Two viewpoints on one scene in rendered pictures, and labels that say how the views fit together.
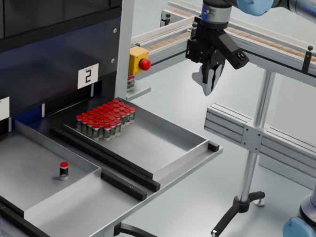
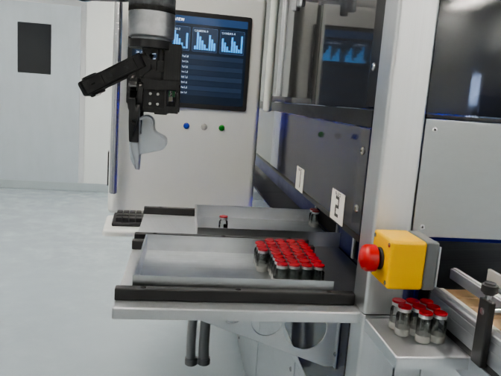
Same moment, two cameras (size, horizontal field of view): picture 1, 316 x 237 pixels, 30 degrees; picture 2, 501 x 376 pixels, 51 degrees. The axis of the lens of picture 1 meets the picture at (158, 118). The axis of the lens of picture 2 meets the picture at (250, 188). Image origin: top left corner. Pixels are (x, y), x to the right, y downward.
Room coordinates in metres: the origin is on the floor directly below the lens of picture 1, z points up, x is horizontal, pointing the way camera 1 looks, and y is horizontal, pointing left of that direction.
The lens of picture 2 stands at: (2.22, -0.58, 1.21)
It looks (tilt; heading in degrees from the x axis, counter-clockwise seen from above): 10 degrees down; 137
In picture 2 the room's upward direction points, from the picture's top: 4 degrees clockwise
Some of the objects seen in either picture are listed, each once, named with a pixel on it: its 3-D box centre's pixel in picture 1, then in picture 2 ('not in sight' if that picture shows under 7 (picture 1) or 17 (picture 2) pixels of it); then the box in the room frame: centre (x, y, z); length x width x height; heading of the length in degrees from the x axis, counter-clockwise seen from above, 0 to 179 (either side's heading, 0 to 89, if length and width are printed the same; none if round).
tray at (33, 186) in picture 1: (19, 165); (262, 224); (1.27, 0.34, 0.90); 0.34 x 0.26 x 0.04; 55
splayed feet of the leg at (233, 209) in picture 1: (239, 210); not in sight; (2.30, -0.44, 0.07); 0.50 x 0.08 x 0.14; 145
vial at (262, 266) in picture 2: (117, 127); (262, 259); (1.51, 0.12, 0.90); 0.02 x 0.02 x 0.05
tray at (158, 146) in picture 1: (136, 137); (229, 264); (1.48, 0.06, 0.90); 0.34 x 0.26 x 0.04; 55
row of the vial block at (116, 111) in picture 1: (108, 120); (285, 262); (1.55, 0.15, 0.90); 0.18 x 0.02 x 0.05; 145
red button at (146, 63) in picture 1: (144, 64); (373, 257); (1.79, 0.07, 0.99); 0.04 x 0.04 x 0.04; 55
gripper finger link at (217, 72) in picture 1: (207, 76); (147, 143); (1.46, -0.12, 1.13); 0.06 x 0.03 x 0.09; 54
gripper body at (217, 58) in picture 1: (209, 40); (153, 78); (1.45, -0.11, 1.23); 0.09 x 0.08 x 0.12; 54
